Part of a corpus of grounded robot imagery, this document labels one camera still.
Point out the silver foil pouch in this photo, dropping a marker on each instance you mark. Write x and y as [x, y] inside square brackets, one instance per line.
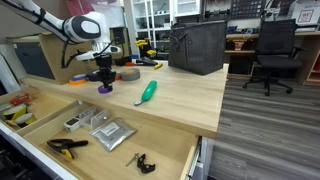
[113, 133]

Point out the red tape in drawer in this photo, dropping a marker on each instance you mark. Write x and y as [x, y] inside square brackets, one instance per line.
[20, 99]

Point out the dark grey fabric bag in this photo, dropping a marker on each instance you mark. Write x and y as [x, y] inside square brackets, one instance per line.
[197, 47]

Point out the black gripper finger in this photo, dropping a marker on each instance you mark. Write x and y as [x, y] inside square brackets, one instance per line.
[110, 86]
[102, 84]

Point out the white shelving unit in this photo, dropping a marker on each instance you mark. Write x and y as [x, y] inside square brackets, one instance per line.
[153, 19]

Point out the large cardboard box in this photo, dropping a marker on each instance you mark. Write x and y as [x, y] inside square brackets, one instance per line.
[41, 55]

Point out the orange tape roll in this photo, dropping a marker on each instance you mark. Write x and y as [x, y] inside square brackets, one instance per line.
[118, 77]

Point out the white small device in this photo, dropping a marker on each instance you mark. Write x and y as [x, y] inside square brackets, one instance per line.
[72, 124]

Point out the clear plastic box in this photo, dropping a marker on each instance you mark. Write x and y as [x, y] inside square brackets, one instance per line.
[90, 119]

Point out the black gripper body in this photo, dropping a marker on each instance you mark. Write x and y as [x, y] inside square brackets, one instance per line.
[106, 73]

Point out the yellow black clamps on table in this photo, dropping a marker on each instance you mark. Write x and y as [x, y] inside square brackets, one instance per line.
[146, 55]

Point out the wooden open drawer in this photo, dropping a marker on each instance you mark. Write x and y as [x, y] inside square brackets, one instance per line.
[169, 148]

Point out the yellow black tape roll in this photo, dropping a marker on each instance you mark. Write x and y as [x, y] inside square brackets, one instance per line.
[19, 116]

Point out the black yellow spring clamp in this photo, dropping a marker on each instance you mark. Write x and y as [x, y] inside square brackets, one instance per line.
[64, 146]

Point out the green handled brush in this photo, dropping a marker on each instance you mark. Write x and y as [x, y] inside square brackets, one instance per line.
[148, 92]

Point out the purple masking tape roll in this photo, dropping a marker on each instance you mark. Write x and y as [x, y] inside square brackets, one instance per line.
[103, 90]

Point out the black clamp with bolt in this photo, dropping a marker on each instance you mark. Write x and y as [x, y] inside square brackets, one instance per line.
[141, 164]

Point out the blue and orange tape stack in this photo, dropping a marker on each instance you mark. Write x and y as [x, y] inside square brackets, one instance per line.
[78, 79]

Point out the grey duct tape roll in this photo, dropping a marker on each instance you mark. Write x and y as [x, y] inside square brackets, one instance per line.
[130, 74]

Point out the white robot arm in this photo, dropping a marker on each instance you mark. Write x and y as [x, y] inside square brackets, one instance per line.
[91, 27]

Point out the black office chair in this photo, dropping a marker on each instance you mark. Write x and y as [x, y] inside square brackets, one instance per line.
[275, 50]

